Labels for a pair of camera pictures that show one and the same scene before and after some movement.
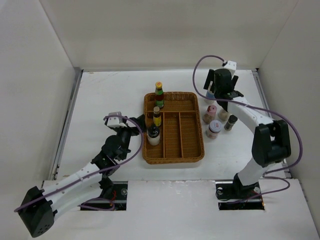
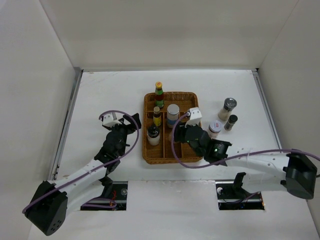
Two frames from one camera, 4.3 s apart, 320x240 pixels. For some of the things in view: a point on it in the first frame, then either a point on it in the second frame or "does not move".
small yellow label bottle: [157, 119] does not move
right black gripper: [211, 77] -> [180, 130]
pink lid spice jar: [210, 114] -> [170, 138]
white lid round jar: [214, 128] does not move
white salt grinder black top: [153, 135] does not move
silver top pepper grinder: [223, 115] does not move
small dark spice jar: [232, 120] does not move
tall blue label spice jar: [210, 94] -> [172, 115]
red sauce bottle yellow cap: [159, 95] does not move
